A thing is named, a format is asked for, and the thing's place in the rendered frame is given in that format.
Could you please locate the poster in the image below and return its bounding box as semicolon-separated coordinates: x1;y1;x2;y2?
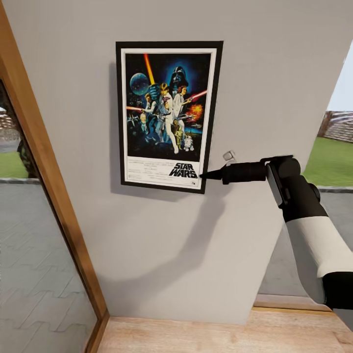
116;40;224;194

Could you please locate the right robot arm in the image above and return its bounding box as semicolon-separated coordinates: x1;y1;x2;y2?
200;150;353;332

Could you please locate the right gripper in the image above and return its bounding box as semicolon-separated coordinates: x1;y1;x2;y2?
200;162;251;185

